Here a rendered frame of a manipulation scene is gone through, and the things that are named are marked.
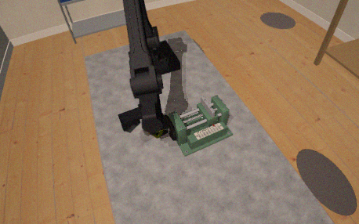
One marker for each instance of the green bench vise with handwheel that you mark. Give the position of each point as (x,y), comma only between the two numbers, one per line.
(199,131)

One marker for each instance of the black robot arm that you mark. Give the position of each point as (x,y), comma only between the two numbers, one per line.
(146,86)

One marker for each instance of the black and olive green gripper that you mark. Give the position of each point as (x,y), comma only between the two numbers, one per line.
(164,127)

